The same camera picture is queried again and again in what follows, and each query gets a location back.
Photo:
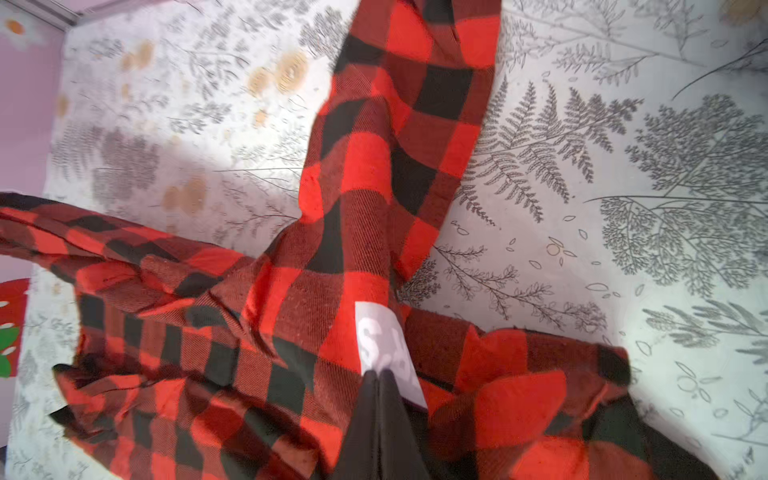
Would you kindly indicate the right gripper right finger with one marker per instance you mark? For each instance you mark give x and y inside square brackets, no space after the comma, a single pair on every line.
[399,456]

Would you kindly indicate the red black plaid shirt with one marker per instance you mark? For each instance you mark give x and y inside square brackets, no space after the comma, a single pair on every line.
[197,362]

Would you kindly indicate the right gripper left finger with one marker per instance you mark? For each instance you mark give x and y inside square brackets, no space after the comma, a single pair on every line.
[359,457]

